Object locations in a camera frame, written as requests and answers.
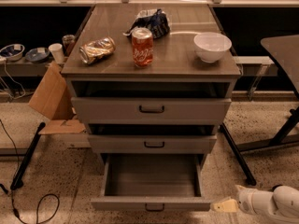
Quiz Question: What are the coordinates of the blue bowl right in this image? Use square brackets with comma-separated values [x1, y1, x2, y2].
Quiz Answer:
[25, 47, 50, 63]

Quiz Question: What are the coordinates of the grey drawer cabinet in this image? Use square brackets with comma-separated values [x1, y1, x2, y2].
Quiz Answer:
[62, 4, 240, 163]

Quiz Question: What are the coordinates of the white bowl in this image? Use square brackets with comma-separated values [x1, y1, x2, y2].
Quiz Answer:
[193, 32, 232, 63]

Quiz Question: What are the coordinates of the crumpled blue chip bag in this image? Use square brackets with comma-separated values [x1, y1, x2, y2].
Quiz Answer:
[124, 8, 170, 39]

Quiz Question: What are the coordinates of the red soda can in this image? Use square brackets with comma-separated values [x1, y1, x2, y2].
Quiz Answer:
[132, 28, 153, 67]

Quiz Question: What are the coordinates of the black table leg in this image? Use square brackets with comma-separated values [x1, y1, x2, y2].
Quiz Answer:
[220, 123, 256, 186]
[10, 122, 46, 190]

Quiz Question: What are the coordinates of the brown cardboard box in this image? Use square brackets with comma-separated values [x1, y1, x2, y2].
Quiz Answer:
[29, 62, 85, 135]

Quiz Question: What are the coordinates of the blue bowl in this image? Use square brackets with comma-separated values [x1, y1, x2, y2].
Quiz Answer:
[25, 47, 50, 63]
[0, 44, 25, 62]

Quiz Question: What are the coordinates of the grey middle drawer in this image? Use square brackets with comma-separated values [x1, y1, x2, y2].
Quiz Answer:
[88, 135, 217, 154]

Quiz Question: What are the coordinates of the black right table leg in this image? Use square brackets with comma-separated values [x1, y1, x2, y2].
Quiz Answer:
[220, 123, 256, 186]

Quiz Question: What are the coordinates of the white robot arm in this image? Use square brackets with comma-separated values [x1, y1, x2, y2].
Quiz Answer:
[210, 185, 299, 224]

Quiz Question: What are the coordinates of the blue bowl left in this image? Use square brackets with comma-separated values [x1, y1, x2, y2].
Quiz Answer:
[0, 44, 25, 62]

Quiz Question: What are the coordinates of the grey drawer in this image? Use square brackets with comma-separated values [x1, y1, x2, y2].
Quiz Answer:
[88, 135, 217, 154]
[72, 97, 231, 125]
[91, 154, 210, 212]

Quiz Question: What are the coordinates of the brown glass jar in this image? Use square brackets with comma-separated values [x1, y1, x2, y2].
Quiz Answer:
[62, 35, 76, 56]

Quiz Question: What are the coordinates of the crushed gold can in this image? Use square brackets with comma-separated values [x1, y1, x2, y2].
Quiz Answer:
[79, 36, 116, 65]

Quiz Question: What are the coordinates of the black floor cable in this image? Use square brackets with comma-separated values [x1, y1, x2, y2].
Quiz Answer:
[0, 119, 61, 224]

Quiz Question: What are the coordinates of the white paper cup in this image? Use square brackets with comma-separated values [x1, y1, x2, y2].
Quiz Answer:
[49, 43, 64, 63]

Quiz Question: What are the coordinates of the grey top drawer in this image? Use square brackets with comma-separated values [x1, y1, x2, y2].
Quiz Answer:
[72, 97, 231, 125]

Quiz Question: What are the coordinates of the grey bottom drawer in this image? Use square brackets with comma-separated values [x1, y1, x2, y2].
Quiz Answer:
[91, 154, 210, 212]

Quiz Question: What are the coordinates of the black left table leg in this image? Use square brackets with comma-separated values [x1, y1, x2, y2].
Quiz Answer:
[10, 122, 46, 190]

